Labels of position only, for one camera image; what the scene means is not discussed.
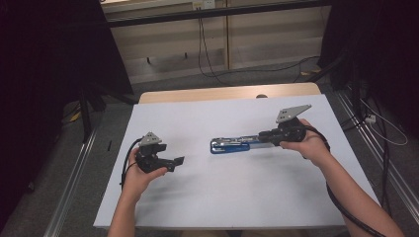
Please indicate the white plug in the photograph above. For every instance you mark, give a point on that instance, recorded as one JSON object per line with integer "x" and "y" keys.
{"x": 370, "y": 118}

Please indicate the person's left hand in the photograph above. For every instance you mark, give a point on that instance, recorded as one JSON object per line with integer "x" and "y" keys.
{"x": 138, "y": 182}

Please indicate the black curtain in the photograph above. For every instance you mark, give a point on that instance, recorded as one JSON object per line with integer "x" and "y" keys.
{"x": 39, "y": 65}
{"x": 378, "y": 39}

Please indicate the dark round table grommet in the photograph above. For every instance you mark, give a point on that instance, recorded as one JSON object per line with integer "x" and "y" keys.
{"x": 262, "y": 96}

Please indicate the person's right hand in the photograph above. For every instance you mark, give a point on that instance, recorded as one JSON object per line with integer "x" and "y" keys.
{"x": 313, "y": 148}

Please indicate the white table sheet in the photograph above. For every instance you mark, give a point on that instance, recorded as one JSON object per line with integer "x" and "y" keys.
{"x": 230, "y": 184}

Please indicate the wooden table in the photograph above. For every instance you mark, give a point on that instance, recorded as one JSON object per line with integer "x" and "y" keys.
{"x": 214, "y": 93}

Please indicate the white wall outlet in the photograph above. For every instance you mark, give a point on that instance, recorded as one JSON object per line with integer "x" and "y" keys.
{"x": 203, "y": 4}

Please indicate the small black floor item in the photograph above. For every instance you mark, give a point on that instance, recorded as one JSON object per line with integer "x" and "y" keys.
{"x": 109, "y": 145}

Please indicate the metal floor rail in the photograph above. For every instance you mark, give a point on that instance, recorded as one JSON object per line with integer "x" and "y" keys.
{"x": 70, "y": 184}
{"x": 378, "y": 154}

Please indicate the blue stapler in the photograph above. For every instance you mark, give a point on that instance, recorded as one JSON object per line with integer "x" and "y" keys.
{"x": 230, "y": 148}

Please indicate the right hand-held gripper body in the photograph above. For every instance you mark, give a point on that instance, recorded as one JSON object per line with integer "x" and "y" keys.
{"x": 291, "y": 131}

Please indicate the black stand legs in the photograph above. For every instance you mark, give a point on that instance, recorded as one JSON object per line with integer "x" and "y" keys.
{"x": 86, "y": 115}

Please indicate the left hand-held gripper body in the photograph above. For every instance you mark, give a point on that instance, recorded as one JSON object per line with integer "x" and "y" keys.
{"x": 150, "y": 159}

